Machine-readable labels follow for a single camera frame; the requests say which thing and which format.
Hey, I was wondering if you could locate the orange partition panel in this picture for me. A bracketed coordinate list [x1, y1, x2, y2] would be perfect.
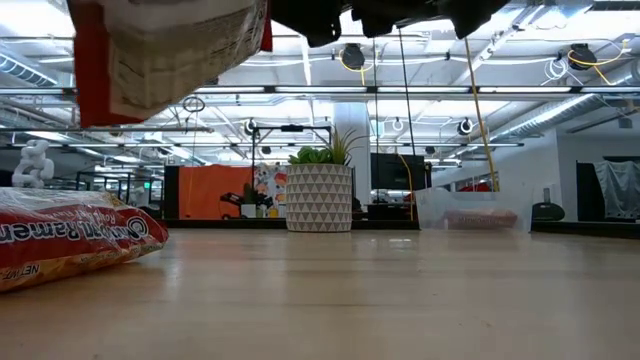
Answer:
[178, 164, 254, 220]

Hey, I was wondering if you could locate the long ceiling light bar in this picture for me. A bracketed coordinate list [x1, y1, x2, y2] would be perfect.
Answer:
[0, 84, 640, 97]

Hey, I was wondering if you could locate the black metal table frame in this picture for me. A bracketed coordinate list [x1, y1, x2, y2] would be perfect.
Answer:
[159, 217, 640, 240]

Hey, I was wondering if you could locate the black hanging cable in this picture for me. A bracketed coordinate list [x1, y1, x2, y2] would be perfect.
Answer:
[398, 27, 417, 221]

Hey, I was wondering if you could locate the white knotted sculpture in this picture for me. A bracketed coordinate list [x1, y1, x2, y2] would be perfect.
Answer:
[12, 139, 55, 189]

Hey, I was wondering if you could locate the gray draped cloth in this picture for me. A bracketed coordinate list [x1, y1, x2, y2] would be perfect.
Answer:
[593, 159, 640, 221]

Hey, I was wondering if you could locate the colourful poster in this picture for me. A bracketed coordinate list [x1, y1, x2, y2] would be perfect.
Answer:
[253, 164, 289, 217]

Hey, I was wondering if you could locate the small distant potted plant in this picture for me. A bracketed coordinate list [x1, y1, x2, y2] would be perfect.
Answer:
[241, 182, 259, 220]

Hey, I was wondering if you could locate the distant black stand frame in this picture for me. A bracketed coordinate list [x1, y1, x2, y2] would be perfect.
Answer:
[249, 124, 334, 221]

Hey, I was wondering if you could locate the yellow hanging cable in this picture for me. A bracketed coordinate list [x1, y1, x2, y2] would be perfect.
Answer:
[464, 37, 501, 194]

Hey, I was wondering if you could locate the black monitor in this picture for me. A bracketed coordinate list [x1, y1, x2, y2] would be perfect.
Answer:
[370, 152, 427, 191]

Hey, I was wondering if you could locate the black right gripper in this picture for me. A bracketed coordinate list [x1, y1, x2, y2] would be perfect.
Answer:
[270, 0, 511, 49]

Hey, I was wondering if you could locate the white triangle-patterned pot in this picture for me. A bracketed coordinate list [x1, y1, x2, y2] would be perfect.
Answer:
[285, 163, 354, 234]

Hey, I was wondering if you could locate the thin yellow cable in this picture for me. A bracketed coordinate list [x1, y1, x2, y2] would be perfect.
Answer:
[398, 153, 415, 221]

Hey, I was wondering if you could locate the red Maruchan noodle pack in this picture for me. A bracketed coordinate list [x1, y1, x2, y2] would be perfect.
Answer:
[67, 0, 274, 129]
[0, 187, 170, 294]

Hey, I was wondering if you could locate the green succulent plant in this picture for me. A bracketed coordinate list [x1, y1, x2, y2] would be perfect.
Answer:
[288, 127, 369, 166]

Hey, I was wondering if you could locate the clear plastic bin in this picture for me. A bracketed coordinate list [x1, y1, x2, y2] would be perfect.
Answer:
[413, 185, 535, 234]

